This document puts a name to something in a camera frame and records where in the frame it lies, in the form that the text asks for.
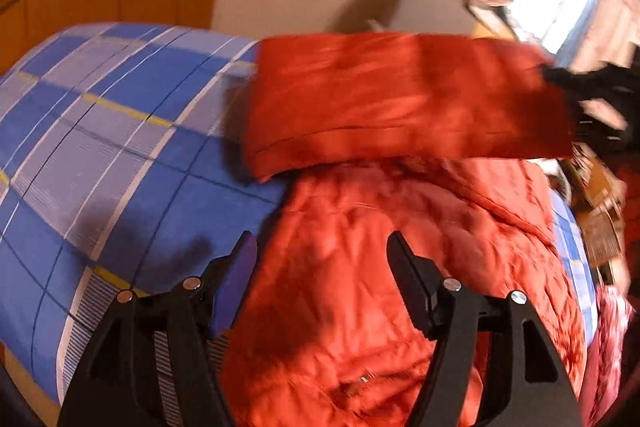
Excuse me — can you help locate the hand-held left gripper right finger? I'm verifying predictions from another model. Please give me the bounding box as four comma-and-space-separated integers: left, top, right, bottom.
386, 231, 583, 427

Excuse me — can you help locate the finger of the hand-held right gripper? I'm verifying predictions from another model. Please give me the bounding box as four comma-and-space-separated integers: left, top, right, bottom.
542, 64, 581, 94

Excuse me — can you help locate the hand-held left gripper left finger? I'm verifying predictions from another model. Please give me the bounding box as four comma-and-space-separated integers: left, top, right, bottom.
57, 231, 258, 427

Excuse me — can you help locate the orange puffer jacket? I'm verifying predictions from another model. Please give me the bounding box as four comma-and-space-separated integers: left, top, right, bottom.
220, 32, 588, 427

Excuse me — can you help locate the grey and yellow headboard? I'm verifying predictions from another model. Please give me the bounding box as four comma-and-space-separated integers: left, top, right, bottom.
390, 0, 516, 40

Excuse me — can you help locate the blue plaid bedsheet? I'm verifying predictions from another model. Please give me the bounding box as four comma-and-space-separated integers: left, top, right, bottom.
0, 23, 599, 427

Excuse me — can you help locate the red ruffled bed skirt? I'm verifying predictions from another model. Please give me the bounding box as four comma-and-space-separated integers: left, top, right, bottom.
582, 284, 637, 427

